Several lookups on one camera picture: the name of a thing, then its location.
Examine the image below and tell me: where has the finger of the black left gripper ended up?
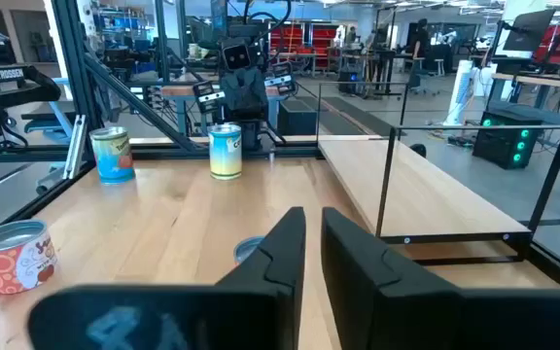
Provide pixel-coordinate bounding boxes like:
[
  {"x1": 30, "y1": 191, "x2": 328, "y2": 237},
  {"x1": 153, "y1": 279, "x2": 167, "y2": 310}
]
[
  {"x1": 192, "y1": 80, "x2": 227, "y2": 116},
  {"x1": 263, "y1": 61, "x2": 298, "y2": 97}
]

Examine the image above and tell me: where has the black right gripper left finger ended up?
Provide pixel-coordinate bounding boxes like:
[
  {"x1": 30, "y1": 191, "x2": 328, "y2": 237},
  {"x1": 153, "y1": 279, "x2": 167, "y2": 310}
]
[{"x1": 26, "y1": 206, "x2": 307, "y2": 350}]

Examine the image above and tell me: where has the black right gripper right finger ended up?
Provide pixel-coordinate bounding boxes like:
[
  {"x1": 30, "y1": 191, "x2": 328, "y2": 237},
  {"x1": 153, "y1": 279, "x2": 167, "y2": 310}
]
[{"x1": 321, "y1": 207, "x2": 560, "y2": 350}]

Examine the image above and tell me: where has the blue and yellow corn can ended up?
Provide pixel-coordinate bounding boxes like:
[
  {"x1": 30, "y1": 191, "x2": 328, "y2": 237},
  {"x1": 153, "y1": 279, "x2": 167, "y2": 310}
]
[{"x1": 208, "y1": 122, "x2": 243, "y2": 182}]

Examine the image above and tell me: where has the blue tomato can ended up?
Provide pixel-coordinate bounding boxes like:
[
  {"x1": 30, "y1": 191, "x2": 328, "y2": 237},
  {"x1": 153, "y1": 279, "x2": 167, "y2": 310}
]
[{"x1": 88, "y1": 125, "x2": 136, "y2": 186}]

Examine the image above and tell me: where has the red can with ring pattern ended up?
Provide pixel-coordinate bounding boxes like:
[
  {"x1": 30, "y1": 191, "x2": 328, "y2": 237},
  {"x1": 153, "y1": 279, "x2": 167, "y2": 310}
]
[{"x1": 0, "y1": 219, "x2": 59, "y2": 296}]

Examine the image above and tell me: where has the black monitor on arm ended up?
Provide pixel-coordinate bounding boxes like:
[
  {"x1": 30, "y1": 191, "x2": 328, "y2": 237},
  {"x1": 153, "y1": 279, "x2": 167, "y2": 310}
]
[{"x1": 501, "y1": 8, "x2": 556, "y2": 53}]

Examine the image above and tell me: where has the blue-legged wooden workbench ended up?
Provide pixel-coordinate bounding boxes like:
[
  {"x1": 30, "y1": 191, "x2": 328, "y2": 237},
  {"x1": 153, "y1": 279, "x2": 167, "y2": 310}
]
[{"x1": 160, "y1": 82, "x2": 286, "y2": 137}]

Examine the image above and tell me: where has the black case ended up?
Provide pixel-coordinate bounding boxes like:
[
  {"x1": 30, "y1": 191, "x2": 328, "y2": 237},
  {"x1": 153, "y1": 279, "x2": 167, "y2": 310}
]
[{"x1": 277, "y1": 99, "x2": 318, "y2": 136}]

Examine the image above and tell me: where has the red storage bin rack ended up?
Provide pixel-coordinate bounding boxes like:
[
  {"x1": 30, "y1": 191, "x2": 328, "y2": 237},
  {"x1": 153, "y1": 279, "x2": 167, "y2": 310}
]
[{"x1": 268, "y1": 21, "x2": 339, "y2": 54}]

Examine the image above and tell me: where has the short yellow pink-dotted can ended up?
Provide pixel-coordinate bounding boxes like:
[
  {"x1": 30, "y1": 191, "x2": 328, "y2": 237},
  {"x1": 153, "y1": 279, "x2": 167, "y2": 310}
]
[{"x1": 232, "y1": 235, "x2": 265, "y2": 266}]

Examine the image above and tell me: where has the person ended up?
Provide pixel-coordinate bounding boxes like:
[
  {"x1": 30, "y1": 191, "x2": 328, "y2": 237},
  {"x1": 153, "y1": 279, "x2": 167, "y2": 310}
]
[{"x1": 408, "y1": 17, "x2": 432, "y2": 74}]

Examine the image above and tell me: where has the white tower unit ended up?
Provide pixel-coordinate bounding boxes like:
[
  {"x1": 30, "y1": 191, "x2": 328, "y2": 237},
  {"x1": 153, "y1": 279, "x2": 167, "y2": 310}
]
[{"x1": 443, "y1": 58, "x2": 475, "y2": 127}]

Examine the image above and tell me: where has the black computer with green lights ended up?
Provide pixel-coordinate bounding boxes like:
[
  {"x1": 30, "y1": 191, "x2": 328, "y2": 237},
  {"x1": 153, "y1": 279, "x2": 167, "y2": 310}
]
[{"x1": 472, "y1": 110, "x2": 543, "y2": 170}]

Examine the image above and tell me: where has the wooden desk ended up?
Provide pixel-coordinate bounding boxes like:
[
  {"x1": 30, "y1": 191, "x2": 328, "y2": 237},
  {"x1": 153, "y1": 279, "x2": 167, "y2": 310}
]
[{"x1": 486, "y1": 71, "x2": 560, "y2": 191}]

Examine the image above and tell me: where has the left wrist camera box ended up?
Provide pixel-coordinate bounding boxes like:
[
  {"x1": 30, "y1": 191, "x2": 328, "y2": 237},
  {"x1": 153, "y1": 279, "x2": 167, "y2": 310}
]
[{"x1": 220, "y1": 38, "x2": 254, "y2": 72}]

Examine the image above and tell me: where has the black aluminium rig frame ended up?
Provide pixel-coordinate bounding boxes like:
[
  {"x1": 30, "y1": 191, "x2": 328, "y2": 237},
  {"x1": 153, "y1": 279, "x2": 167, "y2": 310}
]
[{"x1": 0, "y1": 0, "x2": 560, "y2": 288}]

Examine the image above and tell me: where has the silver aluminium bracket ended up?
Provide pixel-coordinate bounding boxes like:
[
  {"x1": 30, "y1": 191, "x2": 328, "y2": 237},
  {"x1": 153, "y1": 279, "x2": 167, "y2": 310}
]
[{"x1": 63, "y1": 114, "x2": 88, "y2": 181}]

